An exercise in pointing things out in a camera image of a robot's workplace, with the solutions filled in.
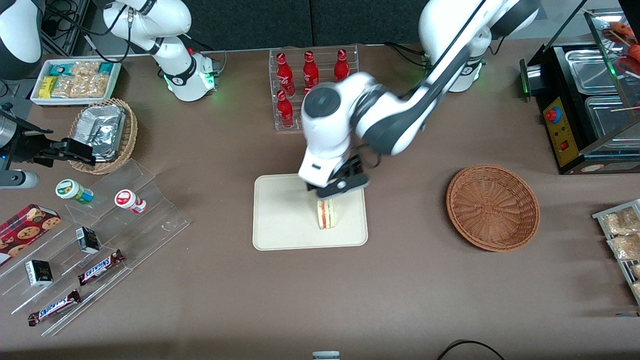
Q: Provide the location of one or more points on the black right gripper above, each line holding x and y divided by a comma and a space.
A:
24, 146

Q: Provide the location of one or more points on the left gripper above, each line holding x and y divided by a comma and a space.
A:
354, 167

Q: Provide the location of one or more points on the triangular sandwich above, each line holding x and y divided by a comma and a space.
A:
326, 217

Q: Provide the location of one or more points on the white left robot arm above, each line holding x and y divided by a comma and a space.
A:
385, 117

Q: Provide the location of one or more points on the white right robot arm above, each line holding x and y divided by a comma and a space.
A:
170, 20

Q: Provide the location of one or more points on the cream plastic tray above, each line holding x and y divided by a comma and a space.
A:
285, 215

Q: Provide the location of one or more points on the white rectangular snack tray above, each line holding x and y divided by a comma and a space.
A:
75, 101

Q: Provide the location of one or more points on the light tan wicker basket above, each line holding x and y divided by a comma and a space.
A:
129, 135

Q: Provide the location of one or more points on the brown round wicker basket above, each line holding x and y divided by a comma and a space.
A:
492, 210

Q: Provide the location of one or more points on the grey metal snack tray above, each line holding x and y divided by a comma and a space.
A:
602, 215

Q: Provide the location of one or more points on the silver foil packet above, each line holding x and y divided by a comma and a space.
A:
106, 142
97, 117

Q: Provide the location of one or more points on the green lid white cup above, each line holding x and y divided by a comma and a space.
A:
72, 191

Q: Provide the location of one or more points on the clear bag of crackers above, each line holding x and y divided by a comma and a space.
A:
85, 68
82, 86

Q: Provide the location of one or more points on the yellow snack packet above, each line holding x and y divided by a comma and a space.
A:
47, 86

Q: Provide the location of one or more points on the red lid white cup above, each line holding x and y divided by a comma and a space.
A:
127, 200

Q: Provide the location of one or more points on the teal snack packet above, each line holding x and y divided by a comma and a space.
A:
59, 69

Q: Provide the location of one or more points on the small black carton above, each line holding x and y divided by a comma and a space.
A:
88, 240
39, 273

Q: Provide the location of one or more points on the red tartan cookie box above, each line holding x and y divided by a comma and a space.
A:
25, 230

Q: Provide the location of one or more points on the clear acrylic stepped display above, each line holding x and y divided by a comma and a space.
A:
150, 225

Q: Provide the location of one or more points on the brown snickers bar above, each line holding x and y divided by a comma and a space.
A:
54, 307
100, 267

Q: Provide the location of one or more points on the black equipment rack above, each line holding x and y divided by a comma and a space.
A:
65, 25

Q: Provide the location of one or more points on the clear acrylic bottle rack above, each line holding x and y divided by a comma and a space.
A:
322, 50

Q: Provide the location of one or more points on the dark grey partition panel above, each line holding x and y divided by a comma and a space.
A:
250, 22
370, 20

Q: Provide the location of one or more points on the black glass food warmer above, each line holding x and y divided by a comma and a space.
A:
562, 130

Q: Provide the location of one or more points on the steel warmer pan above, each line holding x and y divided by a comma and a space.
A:
610, 122
592, 72

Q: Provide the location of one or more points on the clear bag of biscuits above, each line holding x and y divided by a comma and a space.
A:
620, 222
625, 247

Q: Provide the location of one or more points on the orange food skewer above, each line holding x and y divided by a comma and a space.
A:
622, 30

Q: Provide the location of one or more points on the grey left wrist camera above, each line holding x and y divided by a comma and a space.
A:
345, 184

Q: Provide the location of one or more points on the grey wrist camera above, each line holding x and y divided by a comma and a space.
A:
17, 179
345, 184

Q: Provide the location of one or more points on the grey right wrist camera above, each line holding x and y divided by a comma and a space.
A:
17, 179

